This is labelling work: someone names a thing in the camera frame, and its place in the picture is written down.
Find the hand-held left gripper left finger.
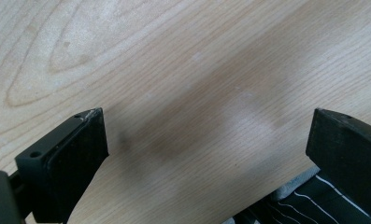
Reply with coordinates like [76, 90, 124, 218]
[14, 107, 110, 224]

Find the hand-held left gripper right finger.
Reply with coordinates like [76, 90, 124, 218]
[305, 107, 371, 222]

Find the dark white-striped cloth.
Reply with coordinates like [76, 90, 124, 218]
[221, 123, 371, 224]

